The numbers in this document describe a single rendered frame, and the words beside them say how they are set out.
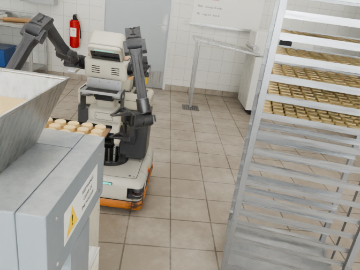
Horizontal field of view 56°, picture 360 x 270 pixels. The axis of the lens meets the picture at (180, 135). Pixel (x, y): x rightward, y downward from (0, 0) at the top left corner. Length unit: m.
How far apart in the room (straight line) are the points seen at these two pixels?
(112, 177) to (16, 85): 1.69
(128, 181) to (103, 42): 0.96
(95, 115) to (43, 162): 1.62
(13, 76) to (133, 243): 1.67
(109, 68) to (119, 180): 0.78
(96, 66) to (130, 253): 1.19
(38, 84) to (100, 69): 1.42
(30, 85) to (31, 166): 0.20
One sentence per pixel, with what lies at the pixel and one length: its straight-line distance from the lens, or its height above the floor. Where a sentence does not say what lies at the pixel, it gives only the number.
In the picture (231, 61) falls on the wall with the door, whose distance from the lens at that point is 5.83.
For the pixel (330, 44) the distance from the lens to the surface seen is 1.59.
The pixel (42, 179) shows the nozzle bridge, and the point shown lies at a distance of 0.67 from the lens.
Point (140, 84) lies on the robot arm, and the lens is 1.61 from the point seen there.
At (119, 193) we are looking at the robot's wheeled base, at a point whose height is 0.18.
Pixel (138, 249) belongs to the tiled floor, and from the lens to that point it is 2.29.
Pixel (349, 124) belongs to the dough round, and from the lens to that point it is 1.79.
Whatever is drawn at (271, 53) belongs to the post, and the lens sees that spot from 1.54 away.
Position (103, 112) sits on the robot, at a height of 0.74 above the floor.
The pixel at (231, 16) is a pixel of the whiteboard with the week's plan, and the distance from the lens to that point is 5.73.
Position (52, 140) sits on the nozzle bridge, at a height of 1.18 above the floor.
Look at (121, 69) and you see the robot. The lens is 2.19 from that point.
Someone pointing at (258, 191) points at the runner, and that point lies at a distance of 2.27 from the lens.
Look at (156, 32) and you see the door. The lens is 5.72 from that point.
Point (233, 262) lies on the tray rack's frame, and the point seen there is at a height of 0.15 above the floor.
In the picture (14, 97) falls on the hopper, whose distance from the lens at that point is 0.84.
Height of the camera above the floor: 1.52
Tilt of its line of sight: 22 degrees down
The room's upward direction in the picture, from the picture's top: 8 degrees clockwise
